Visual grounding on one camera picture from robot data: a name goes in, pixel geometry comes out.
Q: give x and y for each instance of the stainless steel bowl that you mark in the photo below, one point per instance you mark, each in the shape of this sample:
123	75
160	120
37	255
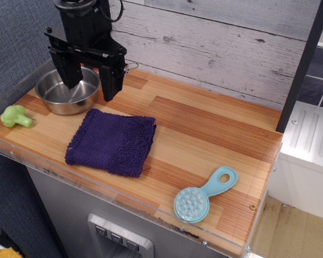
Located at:
59	99

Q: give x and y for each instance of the metal wire hook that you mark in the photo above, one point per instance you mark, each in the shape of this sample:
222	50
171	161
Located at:
130	66

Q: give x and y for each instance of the light blue scrub brush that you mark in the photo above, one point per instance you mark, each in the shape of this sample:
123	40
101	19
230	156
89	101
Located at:
192	204

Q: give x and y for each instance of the green toy broccoli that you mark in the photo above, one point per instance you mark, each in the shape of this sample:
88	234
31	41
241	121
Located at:
15	114

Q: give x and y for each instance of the white ridged appliance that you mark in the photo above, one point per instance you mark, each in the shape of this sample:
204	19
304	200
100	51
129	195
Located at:
297	178

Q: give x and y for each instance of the yellow object at corner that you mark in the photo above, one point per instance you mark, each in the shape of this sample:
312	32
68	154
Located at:
9	253

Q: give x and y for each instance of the black vertical post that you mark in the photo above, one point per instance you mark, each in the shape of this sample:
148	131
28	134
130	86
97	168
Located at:
306	58

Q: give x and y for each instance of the purple terry cloth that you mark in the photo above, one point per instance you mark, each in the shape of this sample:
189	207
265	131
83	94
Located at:
117	144

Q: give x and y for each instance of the silver dispenser button panel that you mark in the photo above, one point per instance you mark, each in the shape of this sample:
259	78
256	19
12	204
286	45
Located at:
113	240

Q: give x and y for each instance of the grey toy fridge cabinet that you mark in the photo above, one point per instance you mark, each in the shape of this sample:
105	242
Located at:
68	205

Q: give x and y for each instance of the clear acrylic table edge guard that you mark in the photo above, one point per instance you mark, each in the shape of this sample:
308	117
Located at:
145	204

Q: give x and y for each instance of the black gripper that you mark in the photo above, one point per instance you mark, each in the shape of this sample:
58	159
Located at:
86	28

